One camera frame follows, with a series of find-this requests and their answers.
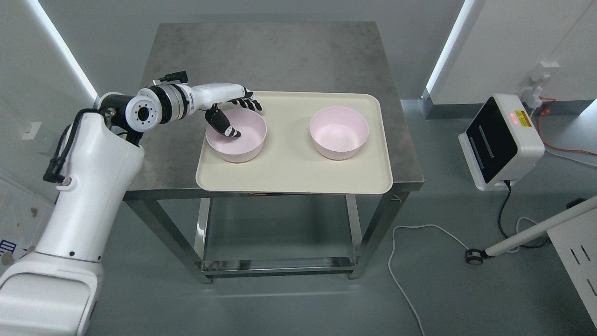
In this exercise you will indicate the pink bowl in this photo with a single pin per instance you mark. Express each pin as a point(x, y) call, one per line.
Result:
point(253, 130)
point(338, 132)

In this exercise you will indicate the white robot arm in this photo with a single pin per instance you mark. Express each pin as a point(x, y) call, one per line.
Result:
point(53, 290)

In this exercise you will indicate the cream plastic tray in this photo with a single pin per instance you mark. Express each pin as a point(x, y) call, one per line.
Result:
point(289, 161)

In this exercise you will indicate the steel table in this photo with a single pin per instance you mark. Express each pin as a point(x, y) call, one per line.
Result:
point(316, 57)

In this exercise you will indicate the white sign board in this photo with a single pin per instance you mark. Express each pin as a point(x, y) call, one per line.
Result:
point(23, 217)

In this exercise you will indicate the white black box device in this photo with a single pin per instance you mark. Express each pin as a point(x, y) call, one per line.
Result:
point(501, 144)

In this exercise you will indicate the white stand leg with caster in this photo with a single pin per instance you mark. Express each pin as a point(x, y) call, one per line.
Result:
point(477, 257)

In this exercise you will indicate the white perforated panel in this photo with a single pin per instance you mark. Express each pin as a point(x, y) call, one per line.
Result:
point(576, 244)

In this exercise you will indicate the white wall socket plug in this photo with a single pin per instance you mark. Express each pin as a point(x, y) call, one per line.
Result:
point(540, 75)

